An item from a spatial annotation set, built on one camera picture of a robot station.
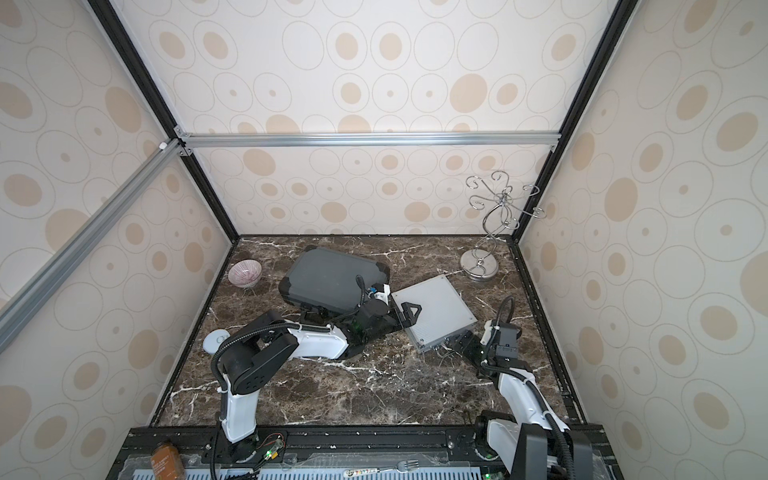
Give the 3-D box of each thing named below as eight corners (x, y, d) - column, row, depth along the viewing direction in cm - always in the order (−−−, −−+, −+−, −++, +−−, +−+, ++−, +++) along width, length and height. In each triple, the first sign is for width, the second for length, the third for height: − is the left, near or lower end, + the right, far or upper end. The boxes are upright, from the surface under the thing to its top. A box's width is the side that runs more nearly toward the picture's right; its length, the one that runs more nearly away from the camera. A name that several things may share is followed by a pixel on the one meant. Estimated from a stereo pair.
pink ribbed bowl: (230, 290, 106) (224, 282, 102) (239, 268, 112) (234, 259, 109) (260, 290, 106) (255, 282, 102) (267, 268, 112) (263, 259, 109)
